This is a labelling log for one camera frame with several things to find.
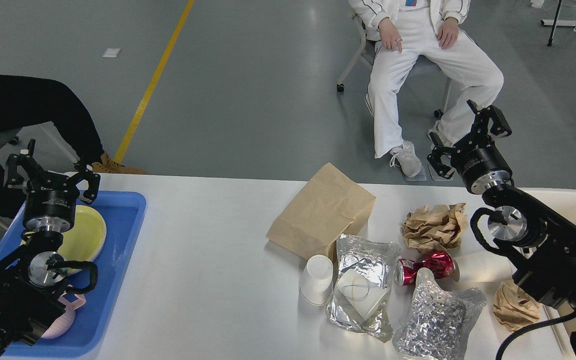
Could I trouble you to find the crumpled silver foil bag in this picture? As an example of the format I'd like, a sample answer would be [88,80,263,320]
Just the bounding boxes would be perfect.
[392,268,487,360]

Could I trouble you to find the silver foil pouch with paper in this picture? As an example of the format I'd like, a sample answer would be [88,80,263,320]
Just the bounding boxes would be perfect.
[326,234,401,343]

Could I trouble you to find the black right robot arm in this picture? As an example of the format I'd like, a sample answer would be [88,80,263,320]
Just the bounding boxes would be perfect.
[427,100,576,360]

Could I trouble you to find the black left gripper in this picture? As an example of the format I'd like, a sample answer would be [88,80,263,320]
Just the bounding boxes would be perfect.
[5,139,101,233]

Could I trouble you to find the pink ribbed mug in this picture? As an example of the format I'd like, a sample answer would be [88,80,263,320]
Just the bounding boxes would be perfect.
[41,292,87,339]

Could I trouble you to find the person in black trousers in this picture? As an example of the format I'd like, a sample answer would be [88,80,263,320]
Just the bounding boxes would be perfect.
[0,60,147,218]

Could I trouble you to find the brown paper bag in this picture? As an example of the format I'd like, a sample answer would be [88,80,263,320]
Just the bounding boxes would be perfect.
[266,162,376,261]

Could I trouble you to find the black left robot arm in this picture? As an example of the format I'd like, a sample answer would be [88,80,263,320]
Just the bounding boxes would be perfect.
[0,139,101,356]

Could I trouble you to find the white paper cup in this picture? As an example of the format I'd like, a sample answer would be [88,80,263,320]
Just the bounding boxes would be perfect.
[298,254,334,306]

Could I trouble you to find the white paper cup lying sideways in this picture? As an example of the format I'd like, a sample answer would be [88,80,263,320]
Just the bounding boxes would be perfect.
[453,251,515,283]

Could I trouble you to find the white wheeled chair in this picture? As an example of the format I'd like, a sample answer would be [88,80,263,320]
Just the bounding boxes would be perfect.
[336,11,452,119]

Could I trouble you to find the blue plastic tray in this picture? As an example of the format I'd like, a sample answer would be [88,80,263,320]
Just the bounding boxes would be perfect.
[2,191,147,360]

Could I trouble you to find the person in white tracksuit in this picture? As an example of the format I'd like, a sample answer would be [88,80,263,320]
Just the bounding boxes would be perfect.
[348,0,505,179]

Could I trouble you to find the clear floor plate right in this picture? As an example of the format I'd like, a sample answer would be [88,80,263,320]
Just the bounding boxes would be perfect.
[428,164,452,182]

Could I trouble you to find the clear floor plate left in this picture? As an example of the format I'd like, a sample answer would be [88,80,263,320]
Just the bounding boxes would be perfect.
[404,166,428,182]

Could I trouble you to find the crushed red soda can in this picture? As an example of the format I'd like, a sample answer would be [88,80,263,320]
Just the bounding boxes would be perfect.
[393,250,457,286]

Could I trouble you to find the white stand base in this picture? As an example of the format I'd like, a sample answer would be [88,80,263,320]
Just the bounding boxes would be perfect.
[530,0,576,47]

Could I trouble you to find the clear floor plate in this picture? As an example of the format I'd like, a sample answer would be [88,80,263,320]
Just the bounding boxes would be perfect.
[428,164,452,182]
[404,166,428,182]

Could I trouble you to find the small crumpled brown paper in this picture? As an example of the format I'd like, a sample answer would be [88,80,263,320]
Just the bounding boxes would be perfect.
[493,279,542,333]

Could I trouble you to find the yellow round plastic plate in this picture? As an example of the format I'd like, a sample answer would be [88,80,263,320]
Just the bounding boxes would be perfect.
[10,200,106,289]

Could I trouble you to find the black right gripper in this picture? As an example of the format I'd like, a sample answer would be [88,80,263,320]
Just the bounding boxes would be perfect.
[427,99,512,195]

